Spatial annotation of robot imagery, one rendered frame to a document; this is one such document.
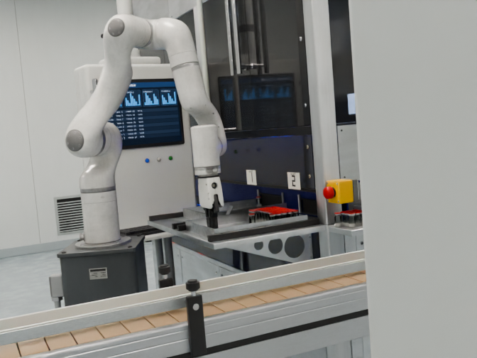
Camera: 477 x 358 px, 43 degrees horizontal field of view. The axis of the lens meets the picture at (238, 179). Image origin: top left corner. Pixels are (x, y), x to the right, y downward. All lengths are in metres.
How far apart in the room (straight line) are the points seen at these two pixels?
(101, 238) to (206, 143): 0.50
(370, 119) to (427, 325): 0.14
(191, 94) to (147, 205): 1.01
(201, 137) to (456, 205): 1.56
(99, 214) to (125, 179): 0.69
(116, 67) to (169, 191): 0.98
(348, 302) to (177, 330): 0.31
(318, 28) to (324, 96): 0.22
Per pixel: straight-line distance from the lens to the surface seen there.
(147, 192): 2.80
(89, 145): 2.03
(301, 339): 1.03
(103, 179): 2.08
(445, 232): 0.37
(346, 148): 2.04
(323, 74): 2.00
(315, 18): 2.01
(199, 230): 2.01
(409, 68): 0.38
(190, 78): 1.91
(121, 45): 1.96
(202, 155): 1.89
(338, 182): 1.91
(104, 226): 2.09
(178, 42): 1.93
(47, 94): 7.32
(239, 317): 0.96
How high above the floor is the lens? 1.22
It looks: 5 degrees down
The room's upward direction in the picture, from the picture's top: 5 degrees counter-clockwise
